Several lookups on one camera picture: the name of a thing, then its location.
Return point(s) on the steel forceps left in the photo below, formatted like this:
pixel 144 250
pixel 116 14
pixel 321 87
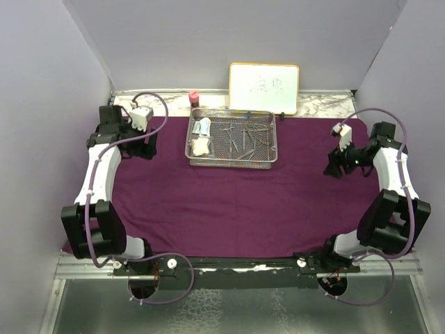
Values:
pixel 228 127

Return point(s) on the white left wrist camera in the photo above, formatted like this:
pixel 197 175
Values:
pixel 140 117

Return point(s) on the pink lid spice bottle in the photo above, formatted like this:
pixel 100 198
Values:
pixel 194 99

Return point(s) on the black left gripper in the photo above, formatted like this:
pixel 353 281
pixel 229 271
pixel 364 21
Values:
pixel 145 149

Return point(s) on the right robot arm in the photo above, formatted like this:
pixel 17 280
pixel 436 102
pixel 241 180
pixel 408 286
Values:
pixel 395 218

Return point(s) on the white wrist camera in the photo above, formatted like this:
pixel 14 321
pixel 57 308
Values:
pixel 344 133
pixel 140 117

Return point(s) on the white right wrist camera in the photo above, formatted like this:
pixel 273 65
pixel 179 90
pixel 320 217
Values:
pixel 344 133

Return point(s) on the metal mesh tray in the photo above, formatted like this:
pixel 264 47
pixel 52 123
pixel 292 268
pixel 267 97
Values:
pixel 222 155

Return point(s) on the purple cloth wrap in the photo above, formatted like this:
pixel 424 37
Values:
pixel 226 212

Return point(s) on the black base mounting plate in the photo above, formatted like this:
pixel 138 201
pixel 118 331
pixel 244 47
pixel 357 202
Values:
pixel 173 273

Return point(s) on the steel tweezers front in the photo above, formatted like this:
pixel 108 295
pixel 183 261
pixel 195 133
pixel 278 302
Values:
pixel 247 155

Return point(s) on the steel clamp right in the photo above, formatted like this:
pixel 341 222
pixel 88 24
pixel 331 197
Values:
pixel 261 134

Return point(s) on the yellow framed whiteboard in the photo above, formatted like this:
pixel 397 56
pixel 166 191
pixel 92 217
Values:
pixel 264 87

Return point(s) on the aluminium frame rail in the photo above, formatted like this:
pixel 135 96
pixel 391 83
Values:
pixel 70 267

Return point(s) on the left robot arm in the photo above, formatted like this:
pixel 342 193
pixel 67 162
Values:
pixel 92 224

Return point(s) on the white gauze bag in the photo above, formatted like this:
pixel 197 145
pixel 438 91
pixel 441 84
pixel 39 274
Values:
pixel 201 146

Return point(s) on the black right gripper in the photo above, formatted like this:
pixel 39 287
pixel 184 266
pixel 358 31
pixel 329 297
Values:
pixel 337 159

